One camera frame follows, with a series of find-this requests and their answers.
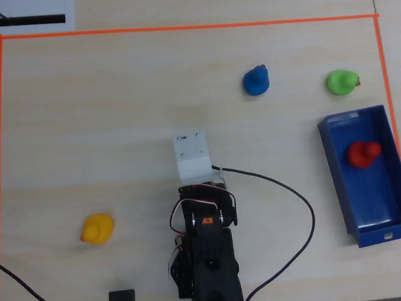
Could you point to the blue rubber duck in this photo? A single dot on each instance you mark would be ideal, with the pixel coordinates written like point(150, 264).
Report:
point(256, 82)

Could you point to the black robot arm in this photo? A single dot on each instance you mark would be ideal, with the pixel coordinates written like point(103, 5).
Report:
point(211, 260)

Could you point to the green rubber duck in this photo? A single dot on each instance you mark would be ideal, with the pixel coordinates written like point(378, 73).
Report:
point(341, 82)

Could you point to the yellow rubber duck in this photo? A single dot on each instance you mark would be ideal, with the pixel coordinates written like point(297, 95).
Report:
point(97, 230)

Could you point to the blue plastic box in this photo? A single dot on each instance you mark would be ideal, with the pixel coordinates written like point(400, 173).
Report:
point(379, 193)

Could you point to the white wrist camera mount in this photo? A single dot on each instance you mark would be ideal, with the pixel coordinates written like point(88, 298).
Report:
point(192, 154)

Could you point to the white paper with black bar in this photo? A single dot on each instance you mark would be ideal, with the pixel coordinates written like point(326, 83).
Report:
point(39, 8)

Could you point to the red rubber duck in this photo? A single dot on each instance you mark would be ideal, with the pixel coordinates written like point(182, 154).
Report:
point(359, 155)

